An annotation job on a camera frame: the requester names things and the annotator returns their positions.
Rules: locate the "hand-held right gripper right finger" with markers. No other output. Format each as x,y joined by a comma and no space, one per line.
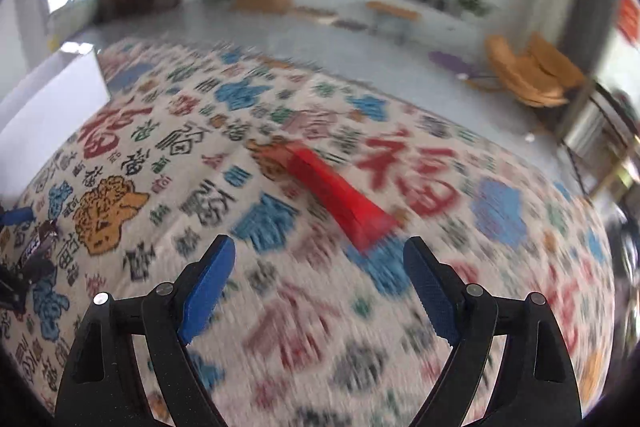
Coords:
435,292

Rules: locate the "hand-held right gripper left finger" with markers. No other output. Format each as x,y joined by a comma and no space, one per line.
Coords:
210,287

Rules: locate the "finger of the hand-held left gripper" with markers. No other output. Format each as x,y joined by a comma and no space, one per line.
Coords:
20,287
15,217

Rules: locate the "brown snack bar packet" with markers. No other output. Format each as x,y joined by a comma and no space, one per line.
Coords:
37,247

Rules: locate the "white cardboard box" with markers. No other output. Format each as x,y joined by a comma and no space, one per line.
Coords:
45,107

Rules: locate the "red snack packet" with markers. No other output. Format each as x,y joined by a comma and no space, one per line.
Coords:
340,197

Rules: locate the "printed woven blanket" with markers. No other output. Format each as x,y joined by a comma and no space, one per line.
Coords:
300,307

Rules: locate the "purple floor mat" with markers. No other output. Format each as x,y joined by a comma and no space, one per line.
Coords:
450,62

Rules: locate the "dark wooden chair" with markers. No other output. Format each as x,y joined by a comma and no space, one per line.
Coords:
600,127

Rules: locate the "orange lounge chair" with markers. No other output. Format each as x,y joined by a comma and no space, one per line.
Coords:
535,72

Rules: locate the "wooden stool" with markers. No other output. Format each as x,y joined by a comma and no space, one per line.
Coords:
392,11

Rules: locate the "brown cardboard box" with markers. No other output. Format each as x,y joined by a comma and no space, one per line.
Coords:
260,2

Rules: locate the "grey curtain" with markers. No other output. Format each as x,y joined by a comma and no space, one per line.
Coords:
597,7

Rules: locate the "red wall hanging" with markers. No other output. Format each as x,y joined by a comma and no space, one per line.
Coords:
629,17

